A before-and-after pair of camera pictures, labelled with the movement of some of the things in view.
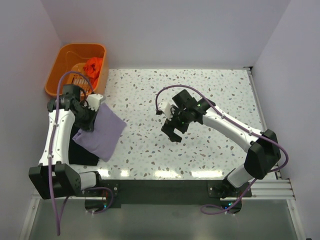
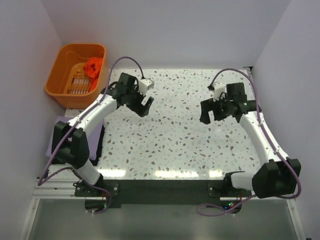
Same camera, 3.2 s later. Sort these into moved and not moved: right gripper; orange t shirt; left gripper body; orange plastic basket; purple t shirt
Moved: right gripper; left gripper body; purple t shirt
Not moved: orange plastic basket; orange t shirt
